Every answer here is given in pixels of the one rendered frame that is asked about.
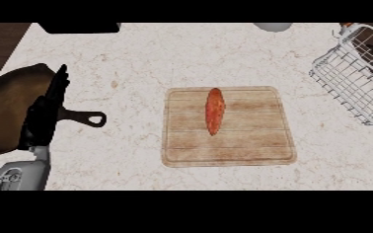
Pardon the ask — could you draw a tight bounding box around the black flat appliance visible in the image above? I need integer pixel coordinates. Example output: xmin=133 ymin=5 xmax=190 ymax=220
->
xmin=38 ymin=23 xmax=122 ymax=35

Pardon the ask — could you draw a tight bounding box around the dark brown frying pan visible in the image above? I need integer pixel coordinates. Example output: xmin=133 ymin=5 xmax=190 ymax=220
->
xmin=0 ymin=62 xmax=108 ymax=155

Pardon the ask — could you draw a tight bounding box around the orange-red long vegetable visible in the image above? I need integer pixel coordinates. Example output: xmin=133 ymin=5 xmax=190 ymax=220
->
xmin=203 ymin=87 xmax=227 ymax=137

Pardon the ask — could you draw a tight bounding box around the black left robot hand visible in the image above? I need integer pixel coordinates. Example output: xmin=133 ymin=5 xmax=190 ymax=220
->
xmin=18 ymin=63 xmax=71 ymax=151

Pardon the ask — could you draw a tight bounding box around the pale grey round object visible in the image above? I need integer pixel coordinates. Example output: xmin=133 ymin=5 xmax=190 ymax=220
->
xmin=252 ymin=23 xmax=295 ymax=33

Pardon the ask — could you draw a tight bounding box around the wooden cutting board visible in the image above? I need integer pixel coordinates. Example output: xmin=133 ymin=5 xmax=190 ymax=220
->
xmin=161 ymin=86 xmax=299 ymax=169

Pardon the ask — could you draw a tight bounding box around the white wire tiered basket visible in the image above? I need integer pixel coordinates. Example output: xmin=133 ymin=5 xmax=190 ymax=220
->
xmin=310 ymin=23 xmax=373 ymax=126

